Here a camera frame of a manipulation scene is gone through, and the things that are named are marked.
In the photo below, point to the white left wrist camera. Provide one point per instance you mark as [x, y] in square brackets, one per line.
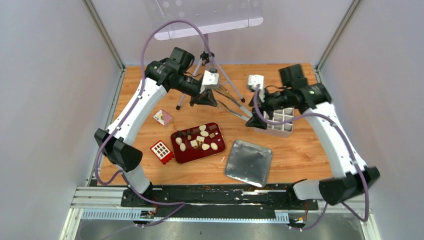
[210, 80]

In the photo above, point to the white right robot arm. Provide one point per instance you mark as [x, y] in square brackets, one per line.
[351, 176]

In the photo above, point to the pink square card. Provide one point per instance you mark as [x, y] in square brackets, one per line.
[163, 117]

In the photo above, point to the white square chocolate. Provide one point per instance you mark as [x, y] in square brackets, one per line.
[200, 138]
[194, 143]

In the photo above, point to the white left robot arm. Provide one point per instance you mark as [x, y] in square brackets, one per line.
[158, 78]

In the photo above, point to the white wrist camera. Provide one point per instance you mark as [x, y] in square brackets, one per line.
[256, 82]
[210, 80]

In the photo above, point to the silver tin lid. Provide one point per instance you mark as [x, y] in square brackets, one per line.
[249, 163]

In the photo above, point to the red grid mould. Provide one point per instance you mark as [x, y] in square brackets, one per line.
[162, 152]

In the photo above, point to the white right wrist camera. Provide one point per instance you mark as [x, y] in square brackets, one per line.
[256, 82]

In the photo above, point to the clear acrylic panel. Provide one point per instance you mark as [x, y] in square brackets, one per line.
[210, 16]

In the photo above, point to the dark chocolate piece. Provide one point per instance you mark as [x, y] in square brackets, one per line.
[181, 134]

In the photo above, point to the brown chocolate block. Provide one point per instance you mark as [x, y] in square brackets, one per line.
[213, 127]

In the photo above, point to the steel tongs with white hinge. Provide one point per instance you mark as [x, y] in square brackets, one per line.
[230, 104]

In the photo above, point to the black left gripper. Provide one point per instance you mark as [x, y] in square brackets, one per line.
[201, 96]

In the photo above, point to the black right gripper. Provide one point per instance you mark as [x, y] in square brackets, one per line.
[259, 113]

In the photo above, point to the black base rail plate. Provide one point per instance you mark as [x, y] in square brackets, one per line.
[219, 201]

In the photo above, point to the dark red chocolate tray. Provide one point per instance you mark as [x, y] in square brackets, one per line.
[194, 154]

